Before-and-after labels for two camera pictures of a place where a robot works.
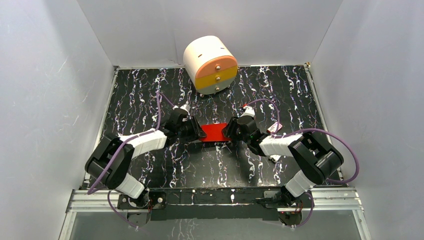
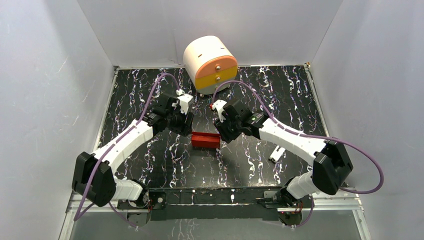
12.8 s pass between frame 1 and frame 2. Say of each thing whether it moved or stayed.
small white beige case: stayed
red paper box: moved
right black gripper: moved
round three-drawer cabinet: stayed
